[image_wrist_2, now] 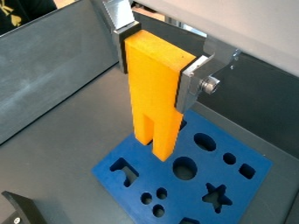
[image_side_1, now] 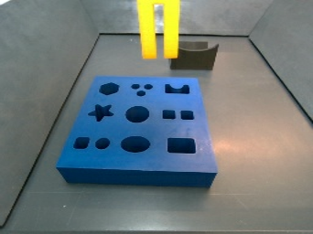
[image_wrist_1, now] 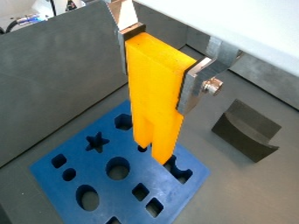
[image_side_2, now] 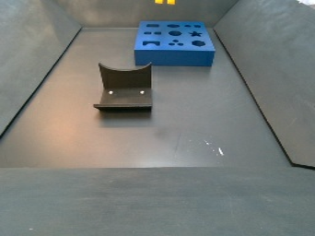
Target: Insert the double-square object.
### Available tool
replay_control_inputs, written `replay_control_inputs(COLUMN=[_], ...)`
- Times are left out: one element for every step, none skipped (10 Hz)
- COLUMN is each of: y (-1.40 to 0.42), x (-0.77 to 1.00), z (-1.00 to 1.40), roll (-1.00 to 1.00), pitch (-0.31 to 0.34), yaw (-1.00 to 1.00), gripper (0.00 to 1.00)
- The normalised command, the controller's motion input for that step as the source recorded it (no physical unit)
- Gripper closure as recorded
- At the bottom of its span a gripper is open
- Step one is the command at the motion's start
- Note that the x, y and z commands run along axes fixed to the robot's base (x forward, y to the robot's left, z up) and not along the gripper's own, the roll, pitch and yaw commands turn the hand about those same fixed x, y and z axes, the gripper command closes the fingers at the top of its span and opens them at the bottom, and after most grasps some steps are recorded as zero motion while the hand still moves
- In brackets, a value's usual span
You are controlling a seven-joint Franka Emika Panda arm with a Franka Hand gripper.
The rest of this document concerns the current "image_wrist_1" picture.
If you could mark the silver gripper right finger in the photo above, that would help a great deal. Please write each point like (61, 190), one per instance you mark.
(199, 79)

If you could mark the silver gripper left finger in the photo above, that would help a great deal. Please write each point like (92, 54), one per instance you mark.
(128, 26)

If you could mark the yellow double-square peg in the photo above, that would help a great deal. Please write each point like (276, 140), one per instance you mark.
(155, 67)

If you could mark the dark grey curved block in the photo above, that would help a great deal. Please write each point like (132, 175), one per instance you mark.
(247, 130)

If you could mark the grey panel left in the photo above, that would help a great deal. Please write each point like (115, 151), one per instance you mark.
(59, 66)

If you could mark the grey panel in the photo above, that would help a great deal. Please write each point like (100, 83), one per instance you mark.
(254, 36)
(59, 66)

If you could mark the grey panel right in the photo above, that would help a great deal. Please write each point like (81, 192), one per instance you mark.
(254, 36)

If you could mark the blue shape-sorting board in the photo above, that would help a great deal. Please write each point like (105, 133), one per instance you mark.
(103, 180)

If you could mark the black cable background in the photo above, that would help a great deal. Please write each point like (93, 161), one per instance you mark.
(19, 21)

